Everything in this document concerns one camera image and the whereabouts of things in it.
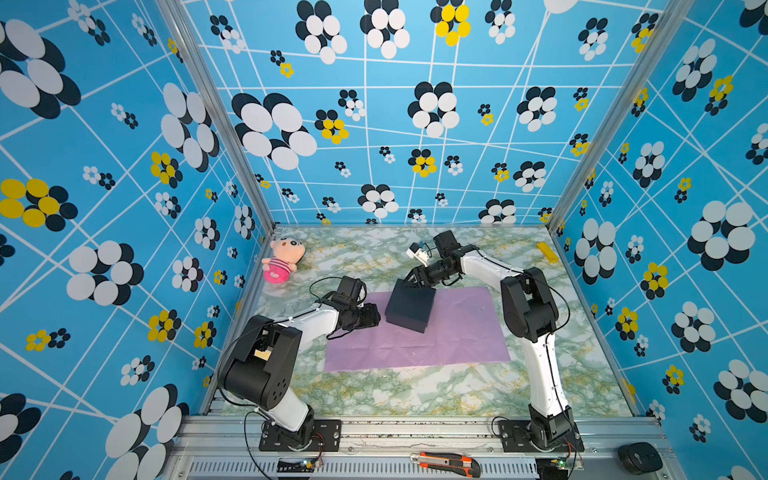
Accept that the dark blue gift box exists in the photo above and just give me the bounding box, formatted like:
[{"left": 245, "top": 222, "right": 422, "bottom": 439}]
[{"left": 385, "top": 279, "right": 436, "bottom": 333}]

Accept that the red black utility knife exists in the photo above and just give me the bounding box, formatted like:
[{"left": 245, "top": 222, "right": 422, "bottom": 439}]
[{"left": 410, "top": 452, "right": 482, "bottom": 478}]

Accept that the purple wrapping paper sheet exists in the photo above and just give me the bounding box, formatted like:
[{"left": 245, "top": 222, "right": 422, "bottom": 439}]
[{"left": 325, "top": 287, "right": 510, "bottom": 373}]

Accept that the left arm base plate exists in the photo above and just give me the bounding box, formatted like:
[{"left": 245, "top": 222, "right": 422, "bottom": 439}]
[{"left": 258, "top": 417, "right": 343, "bottom": 453}]

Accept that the pink plush doll toy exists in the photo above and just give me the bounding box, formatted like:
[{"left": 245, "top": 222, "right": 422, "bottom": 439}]
[{"left": 262, "top": 237, "right": 306, "bottom": 284}]

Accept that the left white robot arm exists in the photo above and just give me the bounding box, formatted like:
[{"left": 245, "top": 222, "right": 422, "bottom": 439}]
[{"left": 215, "top": 276, "right": 381, "bottom": 434}]

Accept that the black computer mouse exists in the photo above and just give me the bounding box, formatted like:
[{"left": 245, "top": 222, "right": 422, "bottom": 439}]
[{"left": 618, "top": 442, "right": 663, "bottom": 475}]

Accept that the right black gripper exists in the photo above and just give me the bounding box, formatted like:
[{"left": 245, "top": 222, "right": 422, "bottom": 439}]
[{"left": 399, "top": 260, "right": 454, "bottom": 291}]

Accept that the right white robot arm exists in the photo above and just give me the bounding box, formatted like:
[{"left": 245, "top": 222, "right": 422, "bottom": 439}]
[{"left": 404, "top": 230, "right": 575, "bottom": 448}]

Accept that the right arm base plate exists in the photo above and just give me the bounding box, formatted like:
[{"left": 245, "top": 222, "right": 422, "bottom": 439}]
[{"left": 493, "top": 419, "right": 585, "bottom": 455}]

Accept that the yellow tape piece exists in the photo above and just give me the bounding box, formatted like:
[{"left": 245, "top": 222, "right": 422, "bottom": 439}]
[{"left": 536, "top": 242, "right": 559, "bottom": 264}]

